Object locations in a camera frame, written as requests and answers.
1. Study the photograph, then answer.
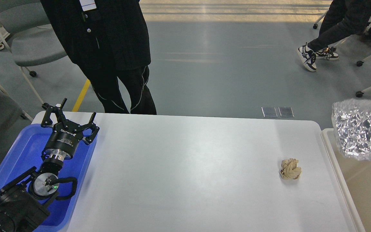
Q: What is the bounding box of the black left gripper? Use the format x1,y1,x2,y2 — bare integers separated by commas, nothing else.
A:
40,98,99,160

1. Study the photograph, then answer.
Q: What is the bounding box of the silver foil bag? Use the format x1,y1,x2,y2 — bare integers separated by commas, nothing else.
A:
332,99,371,160

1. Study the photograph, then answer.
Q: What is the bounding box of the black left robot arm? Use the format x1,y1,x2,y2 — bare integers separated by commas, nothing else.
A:
0,100,99,232

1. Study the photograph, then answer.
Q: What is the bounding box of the blue plastic tray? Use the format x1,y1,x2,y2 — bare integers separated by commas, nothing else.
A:
0,124,97,232

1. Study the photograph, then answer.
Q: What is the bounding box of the person in black clothes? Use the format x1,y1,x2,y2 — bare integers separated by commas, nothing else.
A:
41,0,157,115

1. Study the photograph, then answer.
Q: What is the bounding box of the grey chair at left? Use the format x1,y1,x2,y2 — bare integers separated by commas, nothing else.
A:
0,0,68,107

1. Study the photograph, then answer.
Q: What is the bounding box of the left metal floor plate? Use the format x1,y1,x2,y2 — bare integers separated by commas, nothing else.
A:
262,107,278,118

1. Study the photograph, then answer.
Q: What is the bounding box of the metal floor plate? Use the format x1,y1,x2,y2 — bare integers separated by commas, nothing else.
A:
262,107,278,118
278,107,294,118

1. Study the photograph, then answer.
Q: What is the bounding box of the right metal floor plate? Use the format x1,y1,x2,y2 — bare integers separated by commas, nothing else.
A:
278,107,294,118

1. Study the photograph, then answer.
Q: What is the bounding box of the crumpled brown paper ball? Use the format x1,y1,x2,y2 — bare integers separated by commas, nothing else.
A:
280,158,302,179

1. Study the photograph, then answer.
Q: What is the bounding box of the beige plastic bin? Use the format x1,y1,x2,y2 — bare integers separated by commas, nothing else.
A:
321,128,371,232

